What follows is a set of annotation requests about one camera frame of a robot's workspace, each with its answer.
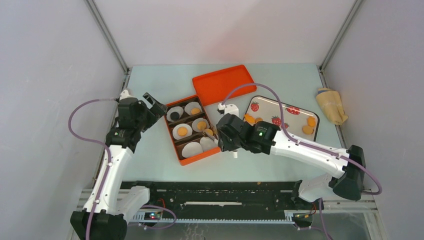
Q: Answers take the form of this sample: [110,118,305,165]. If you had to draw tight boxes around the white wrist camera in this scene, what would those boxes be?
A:
[217,103,240,117]
[119,89,134,101]

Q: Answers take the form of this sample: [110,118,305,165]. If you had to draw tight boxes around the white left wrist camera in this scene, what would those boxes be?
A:
[119,89,134,101]

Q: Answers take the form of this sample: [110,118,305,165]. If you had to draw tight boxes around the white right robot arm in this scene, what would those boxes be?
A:
[216,113,365,209]

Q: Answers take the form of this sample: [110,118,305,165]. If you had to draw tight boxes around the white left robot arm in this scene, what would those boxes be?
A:
[68,89,168,240]

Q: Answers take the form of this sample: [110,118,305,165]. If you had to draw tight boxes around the strawberry pattern tray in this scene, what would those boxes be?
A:
[241,96,320,141]

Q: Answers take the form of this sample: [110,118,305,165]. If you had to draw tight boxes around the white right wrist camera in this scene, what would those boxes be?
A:
[217,103,240,117]

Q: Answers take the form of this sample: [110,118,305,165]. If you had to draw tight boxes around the yellow cloth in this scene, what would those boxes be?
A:
[315,88,348,126]

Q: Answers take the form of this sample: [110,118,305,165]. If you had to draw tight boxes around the orange cookie box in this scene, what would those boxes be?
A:
[165,95,219,166]

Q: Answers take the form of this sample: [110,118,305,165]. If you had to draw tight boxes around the white paper cup liner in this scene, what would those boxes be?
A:
[172,123,193,141]
[191,117,210,133]
[166,106,184,123]
[199,137,217,152]
[181,141,204,158]
[184,101,203,116]

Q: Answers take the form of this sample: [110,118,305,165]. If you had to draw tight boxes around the clear plastic tongs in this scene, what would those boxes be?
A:
[202,131,238,159]

